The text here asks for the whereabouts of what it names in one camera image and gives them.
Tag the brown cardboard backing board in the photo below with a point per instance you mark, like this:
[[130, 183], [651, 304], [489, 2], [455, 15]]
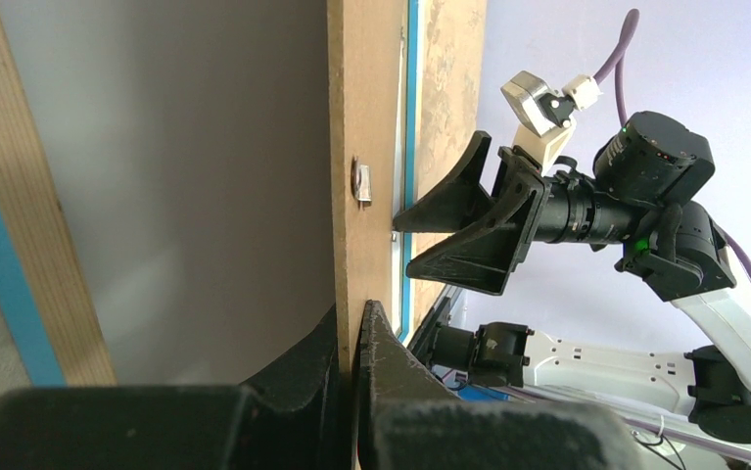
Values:
[[364, 55]]

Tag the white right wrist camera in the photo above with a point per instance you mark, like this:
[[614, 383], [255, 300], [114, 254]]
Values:
[[546, 122]]

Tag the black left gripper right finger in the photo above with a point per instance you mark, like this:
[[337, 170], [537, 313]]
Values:
[[407, 419]]

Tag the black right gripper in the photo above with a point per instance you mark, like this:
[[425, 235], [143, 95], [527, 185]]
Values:
[[487, 239]]

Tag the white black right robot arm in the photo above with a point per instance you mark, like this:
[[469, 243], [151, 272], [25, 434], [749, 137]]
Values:
[[640, 196]]

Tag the blue wooden picture frame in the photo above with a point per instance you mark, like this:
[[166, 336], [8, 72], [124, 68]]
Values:
[[64, 321]]

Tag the grey landscape photo print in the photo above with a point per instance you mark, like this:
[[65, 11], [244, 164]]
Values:
[[189, 145]]

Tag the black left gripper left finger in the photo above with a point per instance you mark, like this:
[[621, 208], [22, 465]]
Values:
[[280, 418]]

